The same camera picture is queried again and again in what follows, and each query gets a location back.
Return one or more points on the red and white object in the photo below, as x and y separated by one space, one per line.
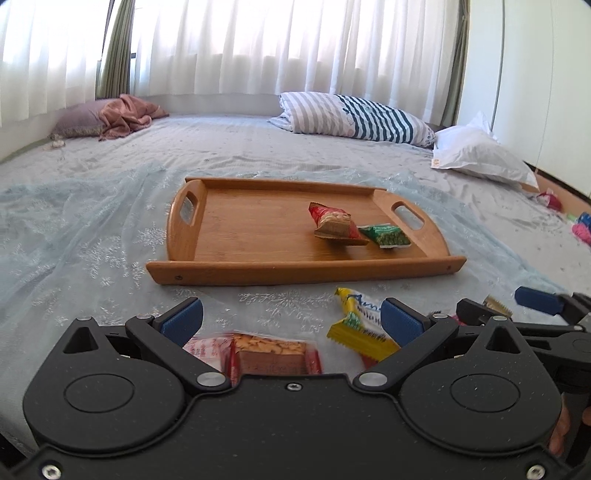
549 199

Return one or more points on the green snack packet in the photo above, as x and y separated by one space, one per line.
385 235

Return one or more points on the pink crumpled cloth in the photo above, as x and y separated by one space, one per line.
127 113

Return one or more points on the person's right hand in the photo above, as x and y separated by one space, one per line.
562 434

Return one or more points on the gold snack packet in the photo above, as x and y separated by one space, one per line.
501 307

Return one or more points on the white sheer curtain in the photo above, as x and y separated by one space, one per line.
254 46

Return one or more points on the pink and blue object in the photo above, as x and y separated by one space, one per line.
582 228

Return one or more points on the small beige object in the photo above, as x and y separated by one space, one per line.
57 142

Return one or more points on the wooden tray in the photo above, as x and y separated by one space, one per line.
254 230

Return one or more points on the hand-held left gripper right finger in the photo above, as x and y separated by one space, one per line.
401 323

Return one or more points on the red peanut snack packet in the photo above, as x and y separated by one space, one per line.
332 221

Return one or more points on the light blue tulle cloth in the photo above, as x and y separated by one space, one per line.
69 240

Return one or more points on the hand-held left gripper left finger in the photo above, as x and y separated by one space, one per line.
181 319

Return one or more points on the red cracker packet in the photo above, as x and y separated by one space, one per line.
272 350

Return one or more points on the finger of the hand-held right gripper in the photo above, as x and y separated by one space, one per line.
471 313
538 299

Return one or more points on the striped pillow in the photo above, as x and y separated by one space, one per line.
351 115

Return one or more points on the yellow snack packet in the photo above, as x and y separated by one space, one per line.
355 333

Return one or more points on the white pillow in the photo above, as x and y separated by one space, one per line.
480 152

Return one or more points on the white red-printed snack packet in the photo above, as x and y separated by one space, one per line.
207 350

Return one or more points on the green curtain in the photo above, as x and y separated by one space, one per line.
457 60
114 50

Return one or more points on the purple pillow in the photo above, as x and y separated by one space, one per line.
81 117

